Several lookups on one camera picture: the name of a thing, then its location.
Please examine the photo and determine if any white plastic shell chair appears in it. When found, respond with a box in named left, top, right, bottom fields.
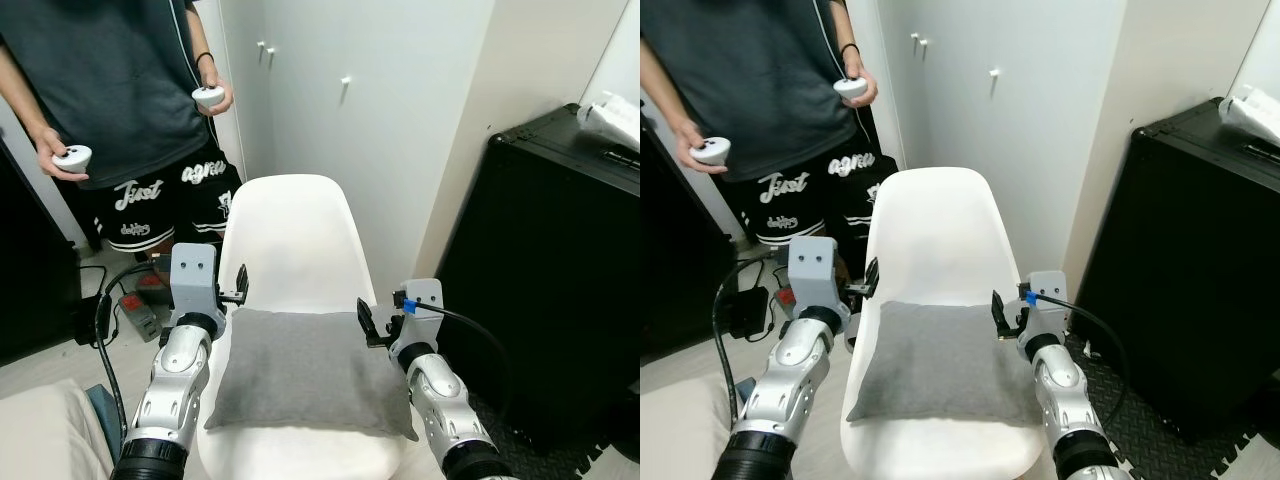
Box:
left=838, top=167, right=1053, bottom=480
left=197, top=174, right=421, bottom=480

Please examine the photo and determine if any person's left hand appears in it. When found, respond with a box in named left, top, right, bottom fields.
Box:
left=842, top=52, right=879, bottom=108
left=198, top=64, right=235, bottom=114

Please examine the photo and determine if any person's right hand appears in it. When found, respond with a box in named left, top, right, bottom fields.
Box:
left=676, top=118, right=731, bottom=176
left=32, top=128, right=91, bottom=183

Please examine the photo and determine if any grey fabric cushion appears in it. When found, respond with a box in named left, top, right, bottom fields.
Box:
left=846, top=300, right=1047, bottom=429
left=203, top=307, right=421, bottom=442

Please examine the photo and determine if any black power adapter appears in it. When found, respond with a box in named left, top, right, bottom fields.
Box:
left=722, top=287, right=771, bottom=341
left=72, top=293, right=113, bottom=347

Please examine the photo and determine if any large black case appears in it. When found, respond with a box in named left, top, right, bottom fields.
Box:
left=437, top=103, right=641, bottom=453
left=1065, top=97, right=1280, bottom=443

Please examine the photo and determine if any white wardrobe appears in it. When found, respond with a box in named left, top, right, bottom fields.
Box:
left=218, top=0, right=498, bottom=291
left=872, top=0, right=1143, bottom=281

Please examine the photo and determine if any black furniture panel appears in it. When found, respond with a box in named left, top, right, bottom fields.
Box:
left=0, top=135, right=83, bottom=366
left=640, top=118, right=739, bottom=366

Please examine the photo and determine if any black foam floor mat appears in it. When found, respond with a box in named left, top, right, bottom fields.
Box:
left=440, top=395, right=641, bottom=480
left=1062, top=335, right=1280, bottom=480

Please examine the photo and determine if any white crumpled bag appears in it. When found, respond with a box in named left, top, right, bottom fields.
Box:
left=578, top=90, right=641, bottom=153
left=1218, top=84, right=1280, bottom=147

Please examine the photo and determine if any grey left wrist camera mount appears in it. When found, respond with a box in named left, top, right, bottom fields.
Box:
left=787, top=236, right=841, bottom=315
left=170, top=243, right=221, bottom=323

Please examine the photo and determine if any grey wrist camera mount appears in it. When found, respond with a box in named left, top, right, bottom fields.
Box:
left=170, top=243, right=221, bottom=323
left=787, top=236, right=841, bottom=315
left=1020, top=270, right=1069, bottom=339
left=395, top=278, right=444, bottom=349

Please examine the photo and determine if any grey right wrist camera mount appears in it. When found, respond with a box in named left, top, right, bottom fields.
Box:
left=395, top=278, right=444, bottom=349
left=1020, top=270, right=1069, bottom=339

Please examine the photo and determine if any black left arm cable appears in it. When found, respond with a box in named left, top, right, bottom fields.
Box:
left=95, top=262, right=176, bottom=441
left=712, top=250, right=796, bottom=426

